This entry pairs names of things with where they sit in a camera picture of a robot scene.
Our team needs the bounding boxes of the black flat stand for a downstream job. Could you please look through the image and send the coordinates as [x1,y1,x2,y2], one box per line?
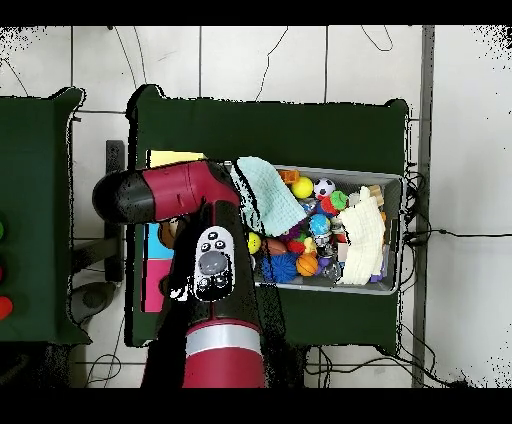
[104,139,126,283]

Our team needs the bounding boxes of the grey round base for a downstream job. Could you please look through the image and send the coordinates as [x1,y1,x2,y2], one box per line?
[67,280,117,325]

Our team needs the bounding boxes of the cream white cloth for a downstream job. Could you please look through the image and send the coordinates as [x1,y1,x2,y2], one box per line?
[334,185,388,287]

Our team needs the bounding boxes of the dark green table cloth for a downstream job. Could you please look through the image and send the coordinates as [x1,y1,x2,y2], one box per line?
[0,86,93,347]
[124,83,410,357]

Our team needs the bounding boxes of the small orange basketball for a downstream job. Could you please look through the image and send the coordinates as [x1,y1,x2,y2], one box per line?
[296,252,320,278]

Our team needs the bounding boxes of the black cable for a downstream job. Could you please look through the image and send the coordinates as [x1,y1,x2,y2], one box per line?
[403,228,512,241]

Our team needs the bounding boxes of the clear mesh bin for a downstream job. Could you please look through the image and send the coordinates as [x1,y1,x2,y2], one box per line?
[223,159,407,297]

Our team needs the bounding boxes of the blue spiky ball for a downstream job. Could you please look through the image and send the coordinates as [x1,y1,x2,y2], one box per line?
[259,252,299,284]

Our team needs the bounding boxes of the small soccer ball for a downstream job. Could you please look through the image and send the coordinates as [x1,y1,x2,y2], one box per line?
[313,177,338,200]

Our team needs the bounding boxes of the light blue cloth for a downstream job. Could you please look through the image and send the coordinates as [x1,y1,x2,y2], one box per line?
[229,155,308,238]

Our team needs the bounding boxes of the blue globe ball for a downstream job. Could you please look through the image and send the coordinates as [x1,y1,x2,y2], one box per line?
[308,213,333,237]

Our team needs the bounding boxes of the small brown football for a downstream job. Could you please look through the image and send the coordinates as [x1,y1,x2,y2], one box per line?
[261,238,289,257]

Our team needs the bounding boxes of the wooden box with three holes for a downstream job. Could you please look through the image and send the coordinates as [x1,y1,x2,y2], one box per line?
[141,149,209,314]

